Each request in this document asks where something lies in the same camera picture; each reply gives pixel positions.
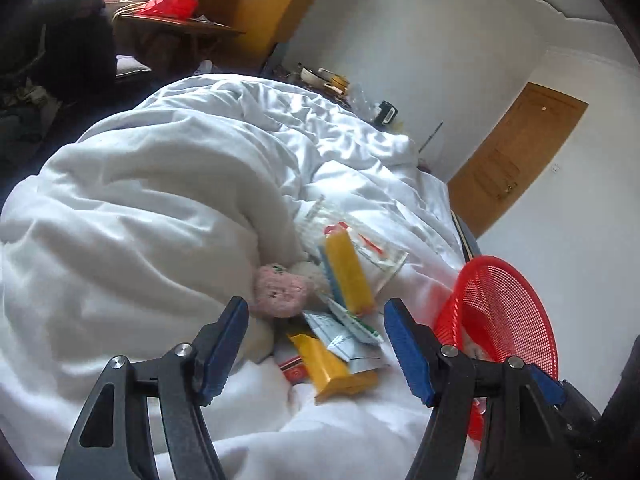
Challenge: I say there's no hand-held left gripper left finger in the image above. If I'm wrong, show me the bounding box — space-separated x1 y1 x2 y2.
56 296 249 480

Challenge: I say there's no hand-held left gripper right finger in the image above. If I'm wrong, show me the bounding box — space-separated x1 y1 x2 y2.
383 298 576 480

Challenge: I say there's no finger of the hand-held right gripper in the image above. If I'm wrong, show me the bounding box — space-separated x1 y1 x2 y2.
529 364 568 408

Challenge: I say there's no white green foil sachet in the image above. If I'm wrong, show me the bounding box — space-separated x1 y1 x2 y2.
322 296 385 345
303 311 392 375

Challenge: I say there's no red white packet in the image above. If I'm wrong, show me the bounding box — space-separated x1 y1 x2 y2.
277 355 309 387

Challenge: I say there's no orange yellow packet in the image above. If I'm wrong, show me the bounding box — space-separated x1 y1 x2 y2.
287 332 379 404

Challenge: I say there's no pink plush toy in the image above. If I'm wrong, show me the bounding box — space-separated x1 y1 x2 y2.
252 262 308 318

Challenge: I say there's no red mesh plastic basket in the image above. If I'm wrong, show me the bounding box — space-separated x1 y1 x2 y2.
432 255 559 446

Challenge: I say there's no clear plastic bag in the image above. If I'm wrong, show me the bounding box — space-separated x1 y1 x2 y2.
295 195 411 296

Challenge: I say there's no beige plush ball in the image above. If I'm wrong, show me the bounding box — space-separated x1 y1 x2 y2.
290 260 333 306

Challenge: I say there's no striped mattress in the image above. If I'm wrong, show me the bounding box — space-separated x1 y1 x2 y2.
450 211 482 267

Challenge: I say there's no white duvet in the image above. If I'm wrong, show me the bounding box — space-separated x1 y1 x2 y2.
0 74 481 480

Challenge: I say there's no black tripod pole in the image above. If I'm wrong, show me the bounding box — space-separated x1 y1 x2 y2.
419 121 445 152

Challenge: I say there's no wooden door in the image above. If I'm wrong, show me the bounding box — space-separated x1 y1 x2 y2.
447 82 590 238

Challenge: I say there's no crumpled clear plastic wrap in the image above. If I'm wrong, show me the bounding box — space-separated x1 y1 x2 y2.
350 82 381 117

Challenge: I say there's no wooden table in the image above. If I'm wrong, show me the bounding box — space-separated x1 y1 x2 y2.
117 12 246 68

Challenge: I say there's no dark clothing pile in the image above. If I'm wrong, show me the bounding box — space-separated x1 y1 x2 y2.
0 0 119 111

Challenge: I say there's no wooden wardrobe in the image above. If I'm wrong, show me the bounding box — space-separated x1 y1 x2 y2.
200 0 341 68

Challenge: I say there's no red bag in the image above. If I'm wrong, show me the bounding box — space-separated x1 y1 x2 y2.
136 0 197 18

